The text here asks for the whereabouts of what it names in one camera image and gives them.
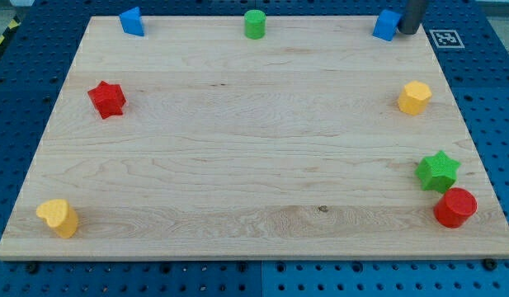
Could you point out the green cylinder block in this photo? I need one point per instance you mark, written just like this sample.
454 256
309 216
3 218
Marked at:
254 24

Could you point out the wooden board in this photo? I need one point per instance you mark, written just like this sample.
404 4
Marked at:
287 147

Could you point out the red star block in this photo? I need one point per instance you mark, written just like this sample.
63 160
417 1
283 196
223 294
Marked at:
108 99

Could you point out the yellow hexagon block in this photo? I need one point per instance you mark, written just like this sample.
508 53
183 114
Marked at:
414 98

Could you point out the blue triangle block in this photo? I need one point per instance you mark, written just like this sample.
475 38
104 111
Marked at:
131 22

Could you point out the blue cube block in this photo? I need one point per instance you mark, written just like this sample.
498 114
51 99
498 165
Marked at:
386 25

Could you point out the green star block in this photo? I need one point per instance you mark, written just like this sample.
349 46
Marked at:
437 172

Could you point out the yellow heart block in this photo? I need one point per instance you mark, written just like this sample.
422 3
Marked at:
59 216

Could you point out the red cylinder block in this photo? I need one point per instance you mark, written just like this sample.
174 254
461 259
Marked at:
455 207

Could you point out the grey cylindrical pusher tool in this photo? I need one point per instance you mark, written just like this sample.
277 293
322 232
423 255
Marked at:
412 16

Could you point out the white fiducial marker tag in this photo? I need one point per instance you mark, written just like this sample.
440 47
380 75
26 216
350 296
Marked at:
446 39

